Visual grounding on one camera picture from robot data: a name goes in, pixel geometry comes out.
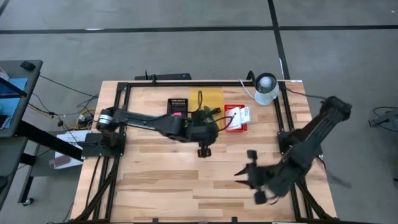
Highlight white card reader box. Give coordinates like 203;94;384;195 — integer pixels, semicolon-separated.
228;107;242;131

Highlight white paper sheets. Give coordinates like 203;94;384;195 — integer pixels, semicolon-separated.
54;129;91;170

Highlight black aluminium table frame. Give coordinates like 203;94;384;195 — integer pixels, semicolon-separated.
71;79;340;224

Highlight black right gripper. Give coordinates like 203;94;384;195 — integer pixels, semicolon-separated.
234;150;280;205

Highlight white cylinder lamp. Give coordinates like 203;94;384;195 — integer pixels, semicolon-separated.
254;72;280;106

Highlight black power strip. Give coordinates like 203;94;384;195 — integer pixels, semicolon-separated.
134;70;193;82

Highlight white box with QR code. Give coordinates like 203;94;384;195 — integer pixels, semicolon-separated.
239;106;252;124

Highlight grey desk with black legs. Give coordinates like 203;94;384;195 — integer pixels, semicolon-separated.
0;60;85;208

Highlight maroon flat object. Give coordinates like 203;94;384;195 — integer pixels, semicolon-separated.
49;154;72;169

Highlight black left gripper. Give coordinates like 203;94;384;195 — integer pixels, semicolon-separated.
185;116;220;159

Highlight black box with red label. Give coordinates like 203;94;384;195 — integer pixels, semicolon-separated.
167;98;190;118

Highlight green black braided cable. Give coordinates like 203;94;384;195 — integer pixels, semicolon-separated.
191;89;222;127

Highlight blue laptop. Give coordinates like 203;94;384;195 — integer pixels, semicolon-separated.
0;77;29;125

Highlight white lamp cable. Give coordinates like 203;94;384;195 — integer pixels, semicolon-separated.
238;78;256;100

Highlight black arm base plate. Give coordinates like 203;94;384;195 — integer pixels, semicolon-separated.
81;133;127;158
277;129;323;156

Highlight yellow floor cable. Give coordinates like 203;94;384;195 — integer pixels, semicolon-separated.
27;107;98;130

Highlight yellow bin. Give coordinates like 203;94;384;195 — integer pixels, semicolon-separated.
188;87;225;131

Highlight red plastic basket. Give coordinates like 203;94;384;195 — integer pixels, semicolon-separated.
223;104;249;133

